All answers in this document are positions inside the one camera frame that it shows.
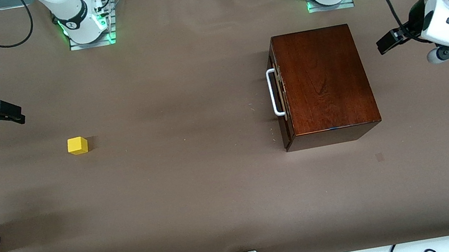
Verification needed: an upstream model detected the yellow block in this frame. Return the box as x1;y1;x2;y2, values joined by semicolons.
66;136;90;156

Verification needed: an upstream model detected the wooden drawer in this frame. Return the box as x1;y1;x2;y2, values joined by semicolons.
266;39;293;135

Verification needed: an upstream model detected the silver metal door handle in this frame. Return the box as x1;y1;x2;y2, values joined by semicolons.
266;67;288;118

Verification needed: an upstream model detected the dark brown wooden cabinet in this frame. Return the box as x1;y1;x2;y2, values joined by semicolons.
265;21;384;153

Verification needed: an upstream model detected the paper table cover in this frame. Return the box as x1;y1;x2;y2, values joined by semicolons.
0;0;449;252

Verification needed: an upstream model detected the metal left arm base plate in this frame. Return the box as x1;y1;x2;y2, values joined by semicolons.
306;0;355;15

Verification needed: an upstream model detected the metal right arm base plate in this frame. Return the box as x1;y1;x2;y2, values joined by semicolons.
62;0;120;52

